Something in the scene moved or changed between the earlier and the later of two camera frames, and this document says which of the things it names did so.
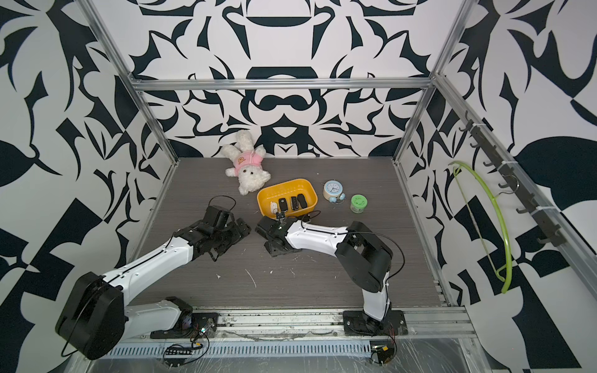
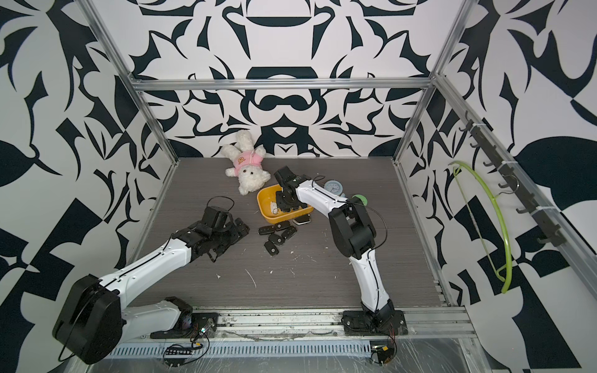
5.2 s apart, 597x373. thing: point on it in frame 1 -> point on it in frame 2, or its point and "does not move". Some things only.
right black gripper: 270,248 -> 280,201
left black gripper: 239,233 does not move
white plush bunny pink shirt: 248,162 does not move
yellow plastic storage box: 291,197 does not move
